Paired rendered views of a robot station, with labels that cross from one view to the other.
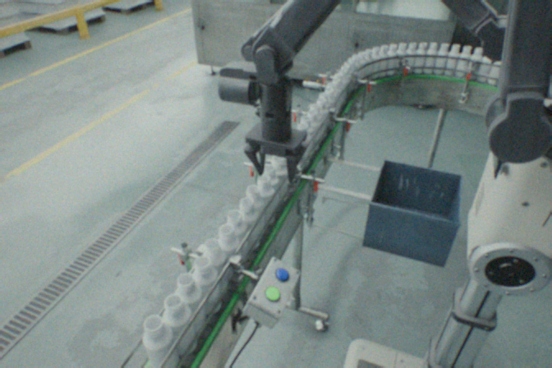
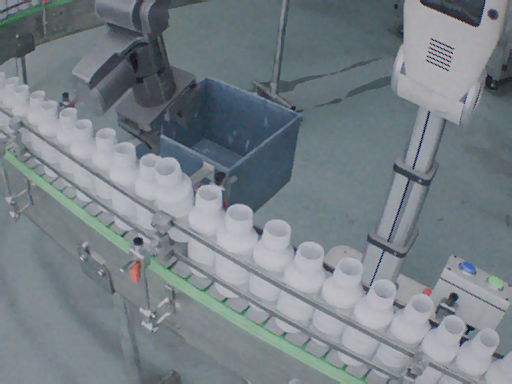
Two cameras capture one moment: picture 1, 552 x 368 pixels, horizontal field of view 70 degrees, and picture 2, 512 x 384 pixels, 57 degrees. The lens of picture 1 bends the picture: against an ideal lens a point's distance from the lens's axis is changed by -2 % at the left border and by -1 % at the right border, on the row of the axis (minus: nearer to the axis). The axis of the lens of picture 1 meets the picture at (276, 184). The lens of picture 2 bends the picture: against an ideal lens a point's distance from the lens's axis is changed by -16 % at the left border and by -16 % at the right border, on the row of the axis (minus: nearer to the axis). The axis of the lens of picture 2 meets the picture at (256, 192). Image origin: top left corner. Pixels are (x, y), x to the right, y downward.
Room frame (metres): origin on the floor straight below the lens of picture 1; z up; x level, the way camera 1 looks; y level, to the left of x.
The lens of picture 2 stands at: (0.92, 0.59, 1.69)
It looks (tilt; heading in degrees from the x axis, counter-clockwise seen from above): 40 degrees down; 278
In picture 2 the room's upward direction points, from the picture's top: 7 degrees clockwise
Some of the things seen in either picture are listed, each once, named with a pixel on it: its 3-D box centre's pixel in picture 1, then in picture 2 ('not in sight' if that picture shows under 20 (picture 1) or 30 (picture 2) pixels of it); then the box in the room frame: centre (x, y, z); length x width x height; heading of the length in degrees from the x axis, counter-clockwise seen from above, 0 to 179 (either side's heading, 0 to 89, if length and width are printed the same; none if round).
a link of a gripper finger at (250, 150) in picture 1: (267, 156); not in sight; (0.65, 0.02, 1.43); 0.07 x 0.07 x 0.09; 68
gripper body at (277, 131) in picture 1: (276, 125); not in sight; (0.65, 0.00, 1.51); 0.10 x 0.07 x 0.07; 68
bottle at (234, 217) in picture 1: (236, 236); (368, 324); (0.80, 0.11, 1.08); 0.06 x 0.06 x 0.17
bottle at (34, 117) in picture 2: (320, 118); (41, 127); (1.50, -0.18, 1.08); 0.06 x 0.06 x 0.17
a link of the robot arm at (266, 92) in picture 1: (272, 93); not in sight; (0.65, 0.01, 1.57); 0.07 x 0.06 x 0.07; 69
